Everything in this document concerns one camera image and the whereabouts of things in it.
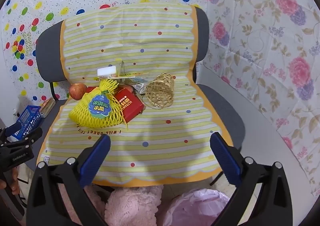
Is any bin with pink bag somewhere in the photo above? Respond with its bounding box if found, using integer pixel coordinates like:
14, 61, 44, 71
156, 189, 232, 226

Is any red apple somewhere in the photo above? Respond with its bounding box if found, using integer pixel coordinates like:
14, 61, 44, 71
69, 83, 88, 100

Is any yellow strip wrapper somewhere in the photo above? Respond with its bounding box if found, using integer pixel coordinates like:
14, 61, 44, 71
111, 72, 145, 78

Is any yellow foam net fruit bag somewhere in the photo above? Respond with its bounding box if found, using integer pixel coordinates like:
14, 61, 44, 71
69, 79, 129, 130

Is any pink fluffy clothing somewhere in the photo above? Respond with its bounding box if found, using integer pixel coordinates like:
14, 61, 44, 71
60, 183, 164, 226

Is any woven bamboo basket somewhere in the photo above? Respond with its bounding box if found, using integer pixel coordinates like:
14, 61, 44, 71
145, 73, 175, 110

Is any floral print plastic sheet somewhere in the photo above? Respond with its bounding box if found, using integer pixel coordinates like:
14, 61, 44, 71
200, 0, 320, 196

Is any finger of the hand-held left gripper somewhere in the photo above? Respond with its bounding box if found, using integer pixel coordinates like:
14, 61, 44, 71
5, 127, 43, 150
0, 127, 12, 143

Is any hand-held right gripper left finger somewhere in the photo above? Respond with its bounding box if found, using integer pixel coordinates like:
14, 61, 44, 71
26, 134, 112, 226

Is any person's left hand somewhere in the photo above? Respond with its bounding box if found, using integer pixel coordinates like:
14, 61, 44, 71
0, 166, 19, 195

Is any red cardboard box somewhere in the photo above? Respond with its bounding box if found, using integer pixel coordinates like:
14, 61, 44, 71
114, 86, 145, 124

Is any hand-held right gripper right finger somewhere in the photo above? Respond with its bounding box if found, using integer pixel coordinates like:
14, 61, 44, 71
209, 132, 293, 226

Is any clear plastic wrapper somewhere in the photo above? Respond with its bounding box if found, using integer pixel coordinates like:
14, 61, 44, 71
114, 59, 150, 79

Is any yellow striped plastic sheet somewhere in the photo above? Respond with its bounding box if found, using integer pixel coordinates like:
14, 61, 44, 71
37, 4, 223, 188

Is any blue plastic basket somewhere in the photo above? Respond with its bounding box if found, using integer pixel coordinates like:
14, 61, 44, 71
6, 105, 42, 139

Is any grey office chair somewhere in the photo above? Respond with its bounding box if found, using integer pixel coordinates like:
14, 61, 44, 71
35, 6, 245, 186

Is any flat printed box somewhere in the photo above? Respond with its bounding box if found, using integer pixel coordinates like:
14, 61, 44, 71
39, 97, 56, 118

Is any blue white printed packet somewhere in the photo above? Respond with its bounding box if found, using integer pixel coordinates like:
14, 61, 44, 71
130, 79, 150, 93

